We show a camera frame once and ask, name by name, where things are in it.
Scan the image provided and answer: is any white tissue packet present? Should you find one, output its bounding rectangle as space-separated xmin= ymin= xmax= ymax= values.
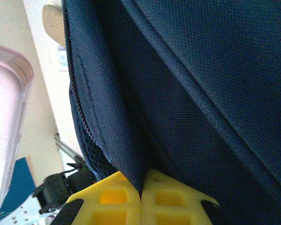
xmin=57 ymin=45 xmax=70 ymax=72

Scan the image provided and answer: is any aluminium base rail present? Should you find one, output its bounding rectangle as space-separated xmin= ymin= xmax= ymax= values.
xmin=53 ymin=133 xmax=85 ymax=165

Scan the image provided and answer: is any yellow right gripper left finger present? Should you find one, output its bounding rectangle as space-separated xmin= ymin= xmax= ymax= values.
xmin=53 ymin=171 xmax=142 ymax=225

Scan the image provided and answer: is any navy blue backpack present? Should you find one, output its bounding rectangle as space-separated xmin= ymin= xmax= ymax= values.
xmin=62 ymin=0 xmax=281 ymax=225

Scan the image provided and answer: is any pink pencil case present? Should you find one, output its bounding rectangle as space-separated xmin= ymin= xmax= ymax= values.
xmin=0 ymin=42 xmax=35 ymax=213

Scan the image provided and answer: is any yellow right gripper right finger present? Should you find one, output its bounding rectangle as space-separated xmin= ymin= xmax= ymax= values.
xmin=141 ymin=168 xmax=225 ymax=225

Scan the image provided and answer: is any tan oval pencil case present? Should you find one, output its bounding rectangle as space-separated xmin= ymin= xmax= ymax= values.
xmin=41 ymin=4 xmax=67 ymax=46

